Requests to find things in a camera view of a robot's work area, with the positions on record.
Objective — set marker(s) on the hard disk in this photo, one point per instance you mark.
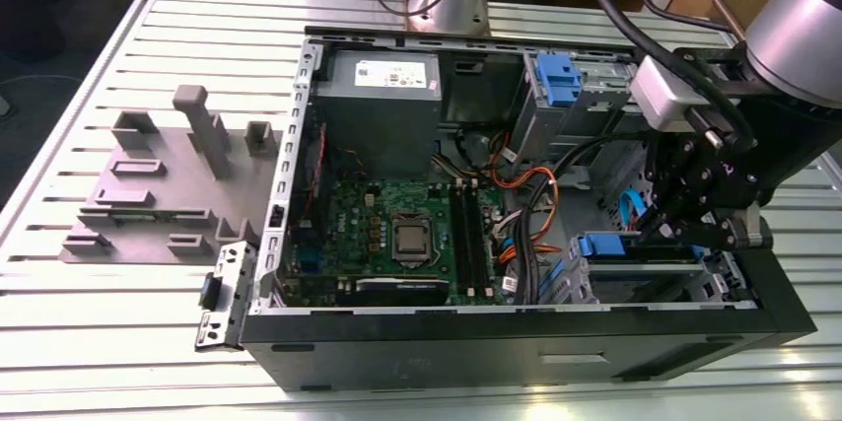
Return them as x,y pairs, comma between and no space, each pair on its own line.
608,246

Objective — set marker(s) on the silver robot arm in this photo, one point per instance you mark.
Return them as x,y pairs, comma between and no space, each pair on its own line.
802,21

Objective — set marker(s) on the metal disk bay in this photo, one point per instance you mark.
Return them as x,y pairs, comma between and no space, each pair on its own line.
644,267

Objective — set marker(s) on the metal drive cage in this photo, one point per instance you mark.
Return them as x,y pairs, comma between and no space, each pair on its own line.
559,130

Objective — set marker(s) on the blue drive latch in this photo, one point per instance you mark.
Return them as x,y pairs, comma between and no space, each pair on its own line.
558,81

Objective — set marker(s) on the black RAM slot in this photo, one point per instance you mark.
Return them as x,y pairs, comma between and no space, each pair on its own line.
479,238
462,238

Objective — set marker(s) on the CPU socket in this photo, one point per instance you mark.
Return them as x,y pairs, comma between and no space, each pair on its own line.
411,217

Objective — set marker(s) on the silver CPU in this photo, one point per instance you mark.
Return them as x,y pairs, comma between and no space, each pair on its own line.
412,238

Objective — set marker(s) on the grey power supply unit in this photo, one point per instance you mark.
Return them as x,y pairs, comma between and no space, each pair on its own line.
375,130

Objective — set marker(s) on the black PC case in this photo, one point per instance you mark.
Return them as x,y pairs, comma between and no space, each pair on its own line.
460,357

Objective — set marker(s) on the black graphics card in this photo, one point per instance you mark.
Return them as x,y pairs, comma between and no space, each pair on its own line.
395,293

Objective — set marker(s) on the green motherboard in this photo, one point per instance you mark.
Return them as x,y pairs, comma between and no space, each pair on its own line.
355,204

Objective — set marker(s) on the grey parts rack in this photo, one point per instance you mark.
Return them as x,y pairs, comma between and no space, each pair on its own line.
177,184

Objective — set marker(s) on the green RAM stick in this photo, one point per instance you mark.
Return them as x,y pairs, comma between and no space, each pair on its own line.
141,217

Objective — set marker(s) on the small grey wrist camera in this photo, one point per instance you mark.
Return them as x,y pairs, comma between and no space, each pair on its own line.
752,229

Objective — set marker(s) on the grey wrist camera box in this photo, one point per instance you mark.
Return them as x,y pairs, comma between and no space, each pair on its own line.
664,95

